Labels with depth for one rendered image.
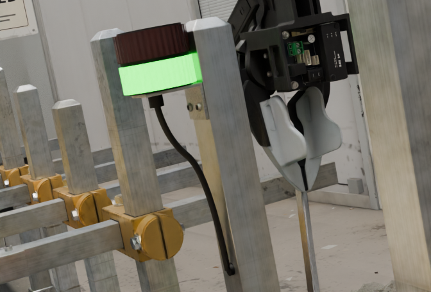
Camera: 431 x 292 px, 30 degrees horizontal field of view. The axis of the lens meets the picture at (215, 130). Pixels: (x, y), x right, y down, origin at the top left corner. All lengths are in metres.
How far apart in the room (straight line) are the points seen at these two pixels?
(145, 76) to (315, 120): 0.18
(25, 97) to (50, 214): 0.27
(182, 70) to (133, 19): 6.20
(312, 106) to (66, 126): 0.49
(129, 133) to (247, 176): 0.25
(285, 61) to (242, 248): 0.16
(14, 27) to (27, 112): 1.58
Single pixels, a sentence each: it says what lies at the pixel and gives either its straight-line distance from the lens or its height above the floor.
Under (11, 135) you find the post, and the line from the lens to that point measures 1.62.
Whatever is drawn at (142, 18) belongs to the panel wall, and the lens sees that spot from 6.68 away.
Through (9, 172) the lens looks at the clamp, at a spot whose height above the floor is 0.97.
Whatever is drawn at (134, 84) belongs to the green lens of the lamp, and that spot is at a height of 1.13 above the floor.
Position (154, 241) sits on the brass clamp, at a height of 0.94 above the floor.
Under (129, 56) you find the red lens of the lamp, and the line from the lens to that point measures 0.63.
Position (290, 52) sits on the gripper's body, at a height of 1.12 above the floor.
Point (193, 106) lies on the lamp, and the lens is 0.67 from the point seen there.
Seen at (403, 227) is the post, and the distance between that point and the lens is 0.46.
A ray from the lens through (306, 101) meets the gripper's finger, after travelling 0.73.
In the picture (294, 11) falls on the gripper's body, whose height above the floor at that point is 1.16.
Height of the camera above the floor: 1.15
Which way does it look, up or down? 7 degrees down
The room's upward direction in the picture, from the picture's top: 11 degrees counter-clockwise
